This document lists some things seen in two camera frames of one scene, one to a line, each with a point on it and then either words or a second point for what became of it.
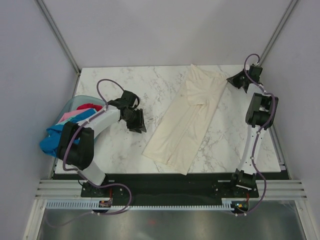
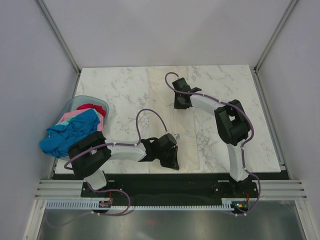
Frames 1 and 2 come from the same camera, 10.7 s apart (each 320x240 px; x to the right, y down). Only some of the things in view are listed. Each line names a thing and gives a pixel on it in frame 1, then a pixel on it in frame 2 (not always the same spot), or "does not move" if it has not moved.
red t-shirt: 88,106 does not move
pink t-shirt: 69,114 does not move
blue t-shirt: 51,145 does not move
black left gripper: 139,125 to 173,162
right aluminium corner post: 278,30 does not move
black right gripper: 233,80 to 177,105
